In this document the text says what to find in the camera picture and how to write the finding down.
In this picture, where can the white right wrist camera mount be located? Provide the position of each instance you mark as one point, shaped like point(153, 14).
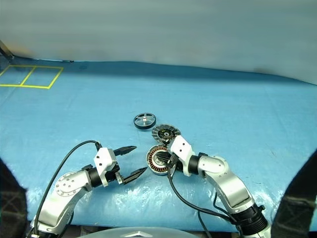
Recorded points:
point(180, 148)

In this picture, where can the white round disc object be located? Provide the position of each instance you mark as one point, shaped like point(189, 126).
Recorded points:
point(164, 134)

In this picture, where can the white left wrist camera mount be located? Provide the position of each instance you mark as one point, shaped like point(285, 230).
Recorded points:
point(104, 158)

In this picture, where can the silver robot torso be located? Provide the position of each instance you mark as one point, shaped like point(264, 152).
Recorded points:
point(138, 234)

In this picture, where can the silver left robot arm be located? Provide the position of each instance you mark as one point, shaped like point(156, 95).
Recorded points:
point(67, 186)

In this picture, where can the blue table cover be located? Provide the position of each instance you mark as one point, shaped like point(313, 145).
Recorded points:
point(223, 111)

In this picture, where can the yellow tape grid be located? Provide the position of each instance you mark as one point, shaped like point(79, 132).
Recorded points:
point(22, 85)

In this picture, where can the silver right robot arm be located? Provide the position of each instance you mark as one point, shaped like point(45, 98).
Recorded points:
point(230, 183)

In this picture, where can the motor housing with copper windings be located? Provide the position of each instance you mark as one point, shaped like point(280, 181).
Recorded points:
point(151, 162)

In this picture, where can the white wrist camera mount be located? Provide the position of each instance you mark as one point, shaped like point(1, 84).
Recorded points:
point(104, 158)
point(180, 148)

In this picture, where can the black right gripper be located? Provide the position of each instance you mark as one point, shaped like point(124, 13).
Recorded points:
point(172, 162)

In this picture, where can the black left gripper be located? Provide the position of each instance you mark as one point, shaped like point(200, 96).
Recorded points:
point(115, 174)

